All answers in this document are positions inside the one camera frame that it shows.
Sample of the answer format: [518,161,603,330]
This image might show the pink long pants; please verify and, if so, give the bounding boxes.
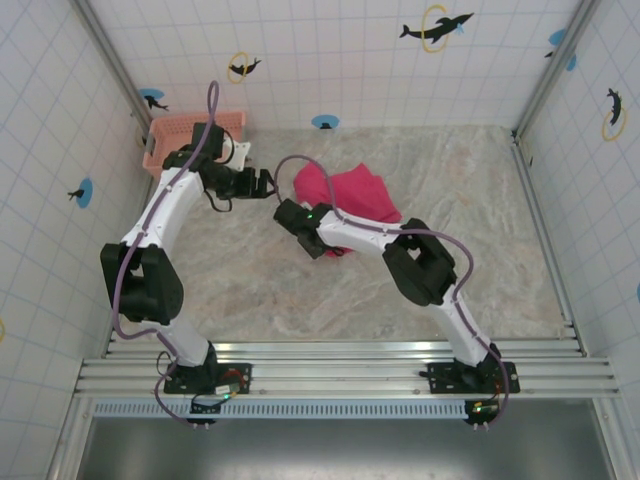
[292,162,404,260]

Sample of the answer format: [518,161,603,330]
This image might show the pink plastic basket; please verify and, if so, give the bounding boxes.
[142,112,249,177]

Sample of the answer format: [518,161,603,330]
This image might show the grey metal panel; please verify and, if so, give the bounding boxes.
[79,417,616,480]

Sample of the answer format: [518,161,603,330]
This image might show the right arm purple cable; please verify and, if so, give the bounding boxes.
[273,155,509,429]

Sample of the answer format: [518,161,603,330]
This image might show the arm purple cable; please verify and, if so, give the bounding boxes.
[273,155,509,429]
[112,79,221,429]

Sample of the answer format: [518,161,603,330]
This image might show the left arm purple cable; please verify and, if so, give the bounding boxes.
[112,79,221,429]

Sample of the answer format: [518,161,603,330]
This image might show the small dolphin ring sticker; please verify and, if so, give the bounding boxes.
[601,87,629,142]
[227,50,263,84]

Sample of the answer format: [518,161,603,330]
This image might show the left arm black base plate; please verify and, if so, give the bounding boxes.
[163,360,255,396]

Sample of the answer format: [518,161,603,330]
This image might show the aluminium mounting rail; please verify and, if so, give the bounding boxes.
[74,341,621,400]

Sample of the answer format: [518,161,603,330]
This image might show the aluminium corner post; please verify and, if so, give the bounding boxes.
[74,0,154,132]
[514,0,601,139]

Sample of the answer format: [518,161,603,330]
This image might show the white slotted cable duct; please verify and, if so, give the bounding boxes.
[92,399,471,419]

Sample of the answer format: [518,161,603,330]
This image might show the aluminium side rail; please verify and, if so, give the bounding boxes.
[102,174,154,357]
[512,130,589,357]

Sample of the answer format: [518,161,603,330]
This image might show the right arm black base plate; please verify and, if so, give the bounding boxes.
[426,360,521,396]

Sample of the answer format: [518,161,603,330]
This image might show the large dolphin ring sticker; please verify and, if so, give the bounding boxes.
[398,3,475,54]

